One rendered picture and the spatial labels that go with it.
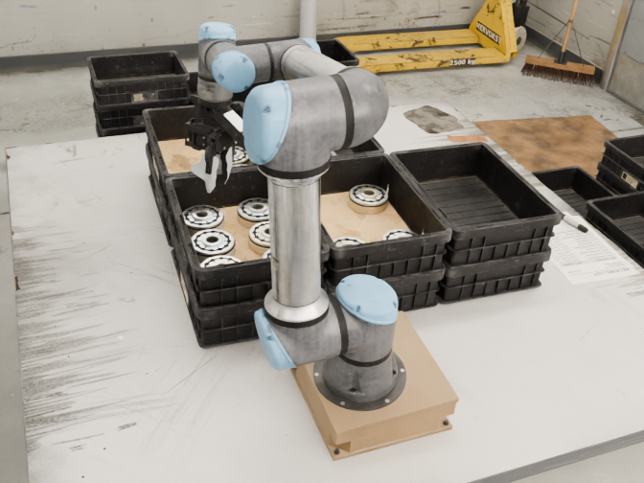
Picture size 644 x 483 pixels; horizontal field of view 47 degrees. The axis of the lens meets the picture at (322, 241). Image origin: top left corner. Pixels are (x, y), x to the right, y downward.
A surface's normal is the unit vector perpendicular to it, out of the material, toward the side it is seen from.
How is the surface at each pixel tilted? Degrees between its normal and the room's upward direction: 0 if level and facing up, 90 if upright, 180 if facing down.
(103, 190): 0
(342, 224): 0
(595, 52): 90
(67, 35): 90
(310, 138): 87
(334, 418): 4
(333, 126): 81
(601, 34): 90
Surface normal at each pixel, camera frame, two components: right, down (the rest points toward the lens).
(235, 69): 0.36, 0.49
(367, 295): 0.16, -0.80
